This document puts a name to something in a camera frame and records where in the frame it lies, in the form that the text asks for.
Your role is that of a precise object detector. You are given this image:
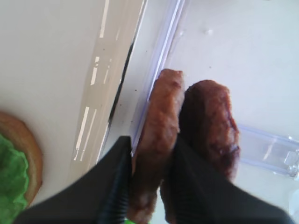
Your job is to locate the clear acrylic rail right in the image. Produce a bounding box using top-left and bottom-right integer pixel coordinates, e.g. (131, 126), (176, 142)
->
(130, 0), (189, 154)

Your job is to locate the green lettuce leaf on tray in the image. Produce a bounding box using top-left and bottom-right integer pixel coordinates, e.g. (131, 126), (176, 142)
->
(0, 136), (29, 224)

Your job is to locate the brown meat patty front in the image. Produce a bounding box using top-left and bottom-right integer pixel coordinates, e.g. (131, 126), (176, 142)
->
(127, 69), (185, 224)

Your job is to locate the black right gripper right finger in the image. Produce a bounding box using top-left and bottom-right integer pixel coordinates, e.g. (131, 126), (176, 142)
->
(169, 137), (294, 224)

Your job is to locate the brown meat patty rear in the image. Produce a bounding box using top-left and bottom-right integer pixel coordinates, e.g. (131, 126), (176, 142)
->
(179, 80), (240, 182)

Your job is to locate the bottom bun slice on tray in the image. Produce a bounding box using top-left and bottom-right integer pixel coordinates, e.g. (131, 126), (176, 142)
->
(0, 112), (43, 205)

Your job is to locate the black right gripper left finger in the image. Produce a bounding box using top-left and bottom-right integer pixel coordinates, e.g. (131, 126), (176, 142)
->
(14, 136), (131, 224)

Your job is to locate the cream rectangular tray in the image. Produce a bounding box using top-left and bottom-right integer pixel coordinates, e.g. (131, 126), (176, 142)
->
(0, 0), (146, 203)

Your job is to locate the brown meat patty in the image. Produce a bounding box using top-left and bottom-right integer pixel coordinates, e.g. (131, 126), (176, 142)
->
(127, 69), (185, 224)
(179, 80), (240, 182)

